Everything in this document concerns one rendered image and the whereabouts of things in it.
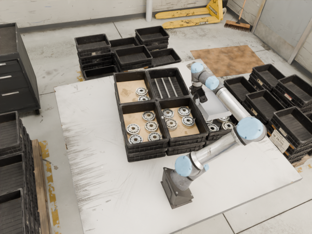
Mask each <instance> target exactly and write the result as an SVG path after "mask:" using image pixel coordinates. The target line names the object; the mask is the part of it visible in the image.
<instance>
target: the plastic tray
mask: <svg viewBox="0 0 312 234"><path fill-rule="evenodd" d="M203 90H204V91H205V95H206V97H207V99H208V101H207V102H204V103H200V101H198V102H199V105H197V107H198V108H199V110H200V111H201V113H202V114H203V116H204V117H205V119H206V120H207V121H209V120H213V119H217V118H221V117H226V116H230V115H232V113H231V112H230V111H229V110H228V109H227V107H226V106H225V105H224V104H223V103H222V101H221V100H220V99H219V98H218V97H217V96H216V95H215V94H214V93H213V92H212V91H211V90H210V89H209V88H203ZM190 96H191V98H192V99H193V96H192V94H190Z"/></svg>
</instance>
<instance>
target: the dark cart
mask: <svg viewBox="0 0 312 234"><path fill-rule="evenodd" d="M39 109H41V107H40V100H39V91H38V85H37V79H36V75H35V73H34V70H33V67H32V64H31V62H30V59H29V57H28V54H27V51H26V48H25V45H24V43H23V40H22V37H21V34H20V32H19V29H18V26H17V24H16V22H14V23H6V24H0V114H3V113H7V112H12V111H17V112H18V113H23V112H27V111H33V110H35V111H36V113H37V115H38V114H40V113H39Z"/></svg>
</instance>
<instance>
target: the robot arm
mask: <svg viewBox="0 0 312 234"><path fill-rule="evenodd" d="M191 83H192V85H191V86H190V87H189V89H190V90H191V91H189V92H190V93H191V94H192V96H193V101H194V102H195V103H196V105H199V102H198V101H200V103H204V102H207V101H208V99H207V97H206V95H205V91H204V90H203V88H202V86H203V85H205V86H206V87H207V88H209V89H210V90H211V91H212V92H213V93H214V94H215V95H216V96H217V97H218V98H219V99H220V100H221V101H222V103H223V104H224V105H225V106H226V107H227V109H228V110H229V111H230V112H231V113H232V114H233V116H234V117H235V118H236V119H237V120H238V121H239V122H238V124H237V125H236V126H234V127H233V128H232V131H231V132H230V133H228V134H226V135H225V136H223V137H221V138H219V139H218V140H216V141H214V142H213V143H211V144H209V145H208V146H206V147H204V148H203V149H201V150H199V151H197V152H194V151H192V152H190V153H189V154H187V155H185V156H180V157H178V158H177V159H176V161H175V169H174V170H172V171H171V173H170V176H171V179H172V181H173V183H174V184H175V185H176V186H177V187H178V188H179V189H180V190H182V191H185V190H187V189H188V187H189V186H190V184H191V183H192V181H194V180H195V179H196V178H198V177H199V176H201V175H202V174H203V173H205V172H206V171H207V170H209V165H208V163H209V162H211V161H212V160H214V159H216V158H218V157H220V156H222V155H224V154H225V153H227V152H229V151H231V150H232V149H234V148H236V147H238V146H240V145H242V146H246V145H248V144H249V143H251V142H259V141H262V140H263V139H264V138H265V137H266V135H267V129H266V127H265V125H264V124H263V123H261V122H260V121H259V120H258V119H256V118H255V117H252V116H251V115H250V114H249V113H248V112H247V111H246V110H245V108H244V107H243V106H242V105H241V104H240V103H239V102H238V101H237V100H236V99H235V97H234V96H233V95H232V94H231V93H230V92H229V91H228V90H227V89H226V88H225V86H224V85H223V84H222V83H221V82H220V81H219V80H218V79H217V78H216V77H215V76H213V75H211V74H210V73H208V72H207V71H206V70H204V69H203V64H202V63H199V62H196V63H193V64H192V66H191Z"/></svg>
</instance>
